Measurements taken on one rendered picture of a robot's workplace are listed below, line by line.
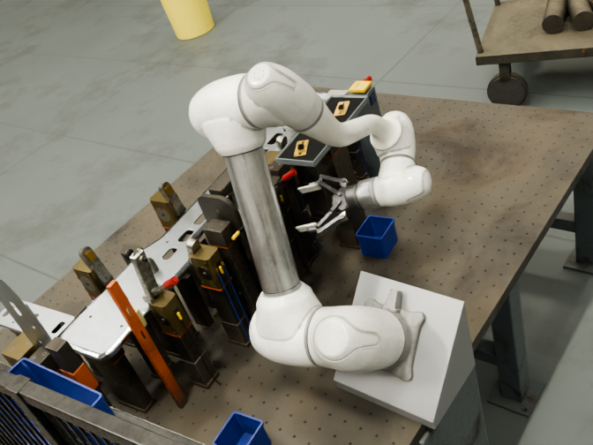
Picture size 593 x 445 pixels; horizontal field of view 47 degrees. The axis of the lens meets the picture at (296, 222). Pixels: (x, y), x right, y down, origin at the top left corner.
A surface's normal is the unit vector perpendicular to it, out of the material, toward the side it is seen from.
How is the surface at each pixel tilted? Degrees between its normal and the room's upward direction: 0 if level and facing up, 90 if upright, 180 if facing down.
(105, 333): 0
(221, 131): 77
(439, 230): 0
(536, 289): 0
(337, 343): 42
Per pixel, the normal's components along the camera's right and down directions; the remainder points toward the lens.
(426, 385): -0.60, -0.14
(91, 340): -0.27, -0.76
